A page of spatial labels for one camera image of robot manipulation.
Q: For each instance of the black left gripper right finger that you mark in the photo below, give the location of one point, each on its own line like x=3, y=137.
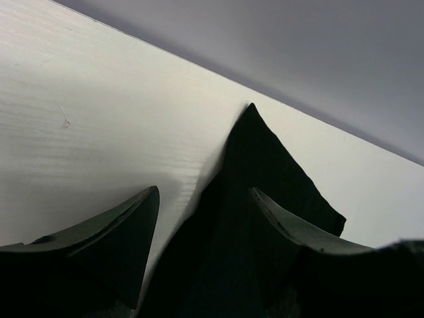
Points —
x=304, y=271

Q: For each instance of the black t shirt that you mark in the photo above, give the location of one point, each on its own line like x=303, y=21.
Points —
x=225, y=260

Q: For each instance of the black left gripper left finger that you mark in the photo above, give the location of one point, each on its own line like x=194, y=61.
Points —
x=92, y=269

